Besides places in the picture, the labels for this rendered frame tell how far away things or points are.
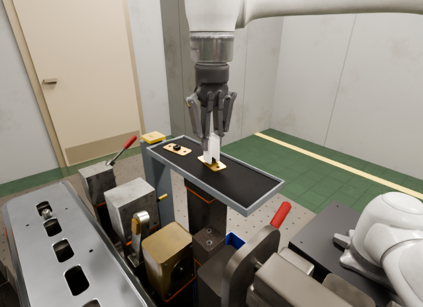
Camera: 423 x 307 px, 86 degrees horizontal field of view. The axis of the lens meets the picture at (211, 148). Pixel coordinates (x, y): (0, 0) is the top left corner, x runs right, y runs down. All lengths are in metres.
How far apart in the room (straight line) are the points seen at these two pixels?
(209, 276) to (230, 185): 0.18
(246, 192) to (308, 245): 0.53
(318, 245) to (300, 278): 0.66
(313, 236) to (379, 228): 0.27
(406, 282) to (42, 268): 0.84
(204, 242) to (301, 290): 0.21
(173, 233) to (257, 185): 0.21
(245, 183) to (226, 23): 0.33
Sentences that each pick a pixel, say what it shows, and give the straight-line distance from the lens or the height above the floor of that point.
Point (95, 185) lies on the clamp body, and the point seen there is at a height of 1.02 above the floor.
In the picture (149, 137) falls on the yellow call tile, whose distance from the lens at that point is 0.77.
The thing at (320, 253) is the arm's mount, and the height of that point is 0.76.
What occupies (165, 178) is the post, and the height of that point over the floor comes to 1.00.
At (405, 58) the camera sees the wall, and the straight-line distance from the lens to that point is 3.26.
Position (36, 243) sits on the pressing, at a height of 1.00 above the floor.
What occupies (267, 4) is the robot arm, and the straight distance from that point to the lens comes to 0.64.
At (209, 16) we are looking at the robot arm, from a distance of 0.47.
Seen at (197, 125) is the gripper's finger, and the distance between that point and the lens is 0.51.
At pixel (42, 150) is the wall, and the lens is 3.27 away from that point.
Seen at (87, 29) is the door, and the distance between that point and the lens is 3.10.
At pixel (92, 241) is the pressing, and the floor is 1.00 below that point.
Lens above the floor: 1.46
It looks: 26 degrees down
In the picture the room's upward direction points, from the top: straight up
